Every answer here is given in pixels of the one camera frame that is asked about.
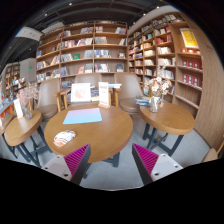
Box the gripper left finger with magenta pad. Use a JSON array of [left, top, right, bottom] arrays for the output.
[[42, 144, 91, 185]]

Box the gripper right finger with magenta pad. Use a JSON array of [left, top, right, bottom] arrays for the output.
[[132, 143, 182, 185]]

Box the orange patterned computer mouse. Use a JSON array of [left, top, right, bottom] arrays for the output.
[[53, 130, 76, 147]]

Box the blue pink mouse pad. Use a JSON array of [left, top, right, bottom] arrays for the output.
[[63, 108, 102, 125]]

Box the round wooden right table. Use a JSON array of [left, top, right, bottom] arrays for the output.
[[140, 102, 195, 156]]

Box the round wooden table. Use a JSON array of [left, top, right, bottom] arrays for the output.
[[44, 104, 133, 167], [140, 102, 195, 156], [5, 110, 49, 167]]

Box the round wooden centre table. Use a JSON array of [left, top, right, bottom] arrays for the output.
[[44, 104, 133, 167]]

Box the round wooden left table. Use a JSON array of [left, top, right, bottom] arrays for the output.
[[5, 110, 49, 167]]

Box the wooden chair at right edge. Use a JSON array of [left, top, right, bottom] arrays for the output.
[[203, 141, 224, 162]]

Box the beige left armchair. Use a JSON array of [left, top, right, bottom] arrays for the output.
[[37, 78, 60, 120]]

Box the beige armchair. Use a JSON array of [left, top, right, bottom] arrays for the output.
[[67, 72, 104, 107], [37, 78, 60, 120], [114, 72, 146, 115]]

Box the stack of books on table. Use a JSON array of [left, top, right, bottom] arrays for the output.
[[135, 96, 151, 106]]

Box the white framed picture sign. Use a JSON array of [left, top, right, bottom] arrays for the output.
[[71, 83, 91, 102]]

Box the white card on left table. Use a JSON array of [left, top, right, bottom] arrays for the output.
[[14, 99, 23, 119]]

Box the glass vase with dried flowers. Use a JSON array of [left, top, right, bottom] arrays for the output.
[[144, 66, 172, 113]]

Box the beige right armchair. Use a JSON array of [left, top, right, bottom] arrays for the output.
[[114, 72, 146, 115]]

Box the white red standing sign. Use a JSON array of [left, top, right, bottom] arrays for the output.
[[98, 82, 109, 108]]

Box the left vase with pink flowers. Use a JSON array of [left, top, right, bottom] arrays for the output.
[[17, 83, 39, 120]]

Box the beige middle armchair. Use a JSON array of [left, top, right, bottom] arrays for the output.
[[67, 72, 104, 107]]

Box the wooden back bookshelf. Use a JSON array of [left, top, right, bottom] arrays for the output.
[[36, 21, 128, 84]]

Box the wooden bookshelf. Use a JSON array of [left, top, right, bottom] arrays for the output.
[[36, 21, 128, 84], [128, 12, 203, 116]]

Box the wooden right bookshelf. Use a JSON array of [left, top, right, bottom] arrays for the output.
[[128, 12, 203, 116]]

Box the yellow poster on shelf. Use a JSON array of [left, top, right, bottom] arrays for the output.
[[180, 28, 198, 48]]

